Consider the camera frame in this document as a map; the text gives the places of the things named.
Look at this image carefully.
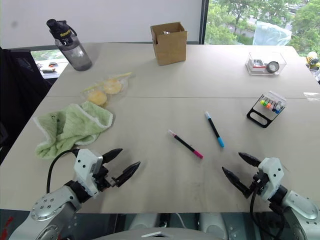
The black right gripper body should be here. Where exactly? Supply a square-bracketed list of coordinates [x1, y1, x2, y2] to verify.
[249, 167, 269, 195]

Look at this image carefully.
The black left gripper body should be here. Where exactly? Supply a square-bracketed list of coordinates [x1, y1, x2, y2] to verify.
[92, 164, 118, 193]

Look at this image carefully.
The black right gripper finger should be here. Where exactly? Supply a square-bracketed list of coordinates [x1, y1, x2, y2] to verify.
[221, 166, 252, 200]
[238, 152, 263, 168]

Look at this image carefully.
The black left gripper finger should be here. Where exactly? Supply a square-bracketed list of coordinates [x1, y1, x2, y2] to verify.
[101, 148, 124, 166]
[111, 161, 142, 188]

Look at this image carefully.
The marker set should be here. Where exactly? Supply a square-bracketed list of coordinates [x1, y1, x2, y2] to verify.
[246, 90, 288, 129]

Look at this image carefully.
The pink marker pen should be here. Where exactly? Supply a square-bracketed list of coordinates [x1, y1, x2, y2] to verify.
[167, 128, 204, 160]

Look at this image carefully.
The brown cardboard box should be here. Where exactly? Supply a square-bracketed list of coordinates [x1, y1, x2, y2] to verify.
[149, 21, 188, 67]

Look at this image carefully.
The green towel cloth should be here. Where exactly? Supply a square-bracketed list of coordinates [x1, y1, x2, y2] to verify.
[33, 100, 115, 161]

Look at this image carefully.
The round yellow cake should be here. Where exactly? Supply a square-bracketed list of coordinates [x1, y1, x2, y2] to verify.
[87, 90, 109, 108]
[102, 78, 123, 95]

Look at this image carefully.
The grey robot torso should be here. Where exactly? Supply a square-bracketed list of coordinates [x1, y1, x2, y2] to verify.
[98, 212, 237, 240]

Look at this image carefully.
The clear plastic bag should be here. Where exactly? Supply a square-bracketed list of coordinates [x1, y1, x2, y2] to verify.
[80, 71, 133, 109]

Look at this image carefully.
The clear plastic container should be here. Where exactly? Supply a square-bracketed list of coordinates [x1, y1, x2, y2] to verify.
[244, 51, 288, 77]

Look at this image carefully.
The grey tape roll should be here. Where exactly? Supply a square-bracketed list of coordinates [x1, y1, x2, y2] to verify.
[266, 60, 280, 75]

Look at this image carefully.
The small white orange object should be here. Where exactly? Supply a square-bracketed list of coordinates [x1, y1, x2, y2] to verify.
[40, 61, 58, 74]

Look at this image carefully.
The grey sports water bottle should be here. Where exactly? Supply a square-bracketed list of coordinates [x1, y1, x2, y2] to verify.
[46, 18, 93, 72]

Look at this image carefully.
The yellow black object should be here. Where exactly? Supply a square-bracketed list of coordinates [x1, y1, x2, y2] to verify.
[305, 50, 320, 70]

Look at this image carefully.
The light blue plastic sheet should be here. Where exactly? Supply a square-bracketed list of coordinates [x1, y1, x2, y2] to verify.
[253, 20, 293, 47]

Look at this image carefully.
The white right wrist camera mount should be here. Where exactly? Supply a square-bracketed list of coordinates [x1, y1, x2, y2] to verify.
[257, 157, 285, 202]

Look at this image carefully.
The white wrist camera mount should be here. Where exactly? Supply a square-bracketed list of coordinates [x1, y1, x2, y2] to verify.
[74, 148, 104, 197]
[257, 157, 285, 202]

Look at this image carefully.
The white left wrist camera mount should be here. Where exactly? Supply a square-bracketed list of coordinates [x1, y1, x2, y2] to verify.
[74, 148, 104, 197]

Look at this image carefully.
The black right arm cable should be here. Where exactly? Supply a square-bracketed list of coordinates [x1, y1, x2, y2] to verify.
[249, 184, 277, 240]

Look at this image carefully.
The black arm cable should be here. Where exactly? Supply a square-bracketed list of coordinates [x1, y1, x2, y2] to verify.
[249, 184, 277, 240]
[46, 148, 81, 195]

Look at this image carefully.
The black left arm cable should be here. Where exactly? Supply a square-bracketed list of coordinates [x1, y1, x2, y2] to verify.
[46, 148, 81, 195]

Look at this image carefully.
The dark window frame post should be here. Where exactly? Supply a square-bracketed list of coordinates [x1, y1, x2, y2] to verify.
[199, 0, 210, 46]

